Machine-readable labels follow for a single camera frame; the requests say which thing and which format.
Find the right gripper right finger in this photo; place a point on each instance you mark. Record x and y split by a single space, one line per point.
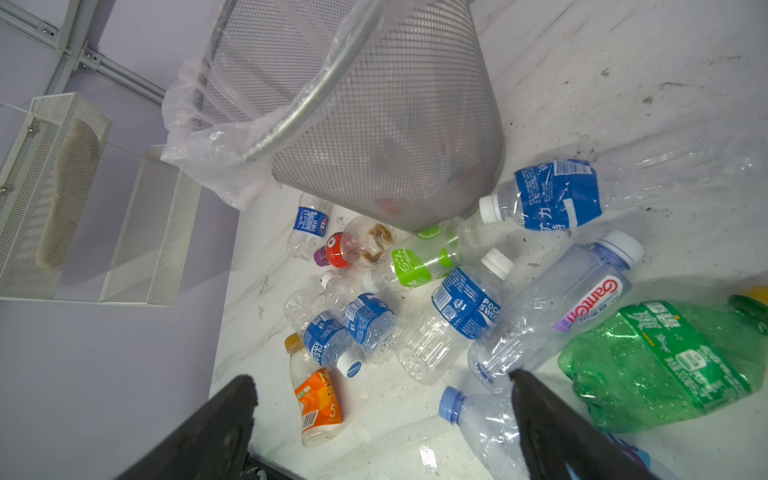
558 443

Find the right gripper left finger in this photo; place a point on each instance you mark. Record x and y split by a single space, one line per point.
210 444

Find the large crushed blue-cap bottle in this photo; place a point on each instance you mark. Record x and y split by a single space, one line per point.
490 429

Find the orange label yellow-cap bottle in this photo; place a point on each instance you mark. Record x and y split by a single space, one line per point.
321 413

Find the green crushed plastic bottle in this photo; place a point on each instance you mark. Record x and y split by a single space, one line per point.
660 362

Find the blue label bottle by bin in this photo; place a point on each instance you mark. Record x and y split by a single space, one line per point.
564 194

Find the grey mesh waste bin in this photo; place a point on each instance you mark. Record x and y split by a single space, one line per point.
411 133

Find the clear plastic bin liner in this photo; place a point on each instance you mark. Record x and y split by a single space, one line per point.
267 66

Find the Ganten clear bottle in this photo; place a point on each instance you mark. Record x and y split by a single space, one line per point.
539 322

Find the Pocari Sweat bottle centre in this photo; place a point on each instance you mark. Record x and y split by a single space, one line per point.
464 305

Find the Pocari bottle left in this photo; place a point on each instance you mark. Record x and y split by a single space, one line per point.
322 333

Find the white lower mesh shelf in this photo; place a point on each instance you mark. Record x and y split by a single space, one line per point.
148 262

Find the white mesh shelf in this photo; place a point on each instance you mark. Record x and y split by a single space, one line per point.
148 262
27 190

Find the Pocari bottle middle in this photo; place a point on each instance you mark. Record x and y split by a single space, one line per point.
369 320

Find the green label clear bottle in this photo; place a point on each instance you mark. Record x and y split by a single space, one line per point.
427 256

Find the small blue label bottle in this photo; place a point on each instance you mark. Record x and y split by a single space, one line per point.
309 228

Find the red cap small bottle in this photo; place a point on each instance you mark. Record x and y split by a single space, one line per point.
362 240

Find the beige cloth in shelf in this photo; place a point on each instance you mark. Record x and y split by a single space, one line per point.
73 174

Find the white upper mesh shelf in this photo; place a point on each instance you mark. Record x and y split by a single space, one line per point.
27 190

